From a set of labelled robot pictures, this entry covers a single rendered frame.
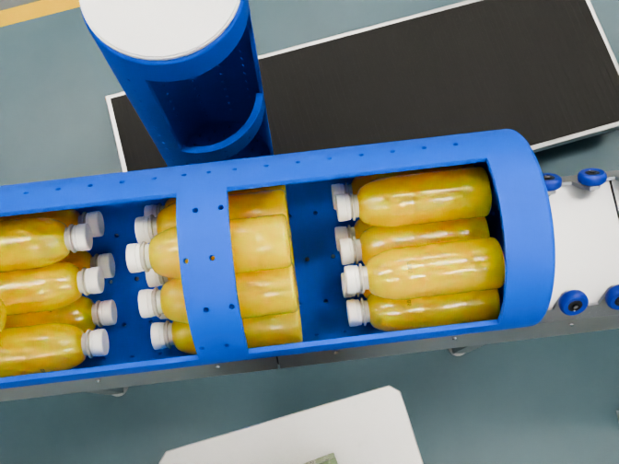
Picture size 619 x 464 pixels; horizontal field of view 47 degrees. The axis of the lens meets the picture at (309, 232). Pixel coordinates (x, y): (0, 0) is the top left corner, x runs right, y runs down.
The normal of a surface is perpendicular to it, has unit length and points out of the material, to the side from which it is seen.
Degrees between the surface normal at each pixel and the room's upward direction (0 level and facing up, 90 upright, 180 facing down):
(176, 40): 0
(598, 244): 0
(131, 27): 0
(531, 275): 39
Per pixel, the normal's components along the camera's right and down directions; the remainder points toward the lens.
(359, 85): -0.01, -0.25
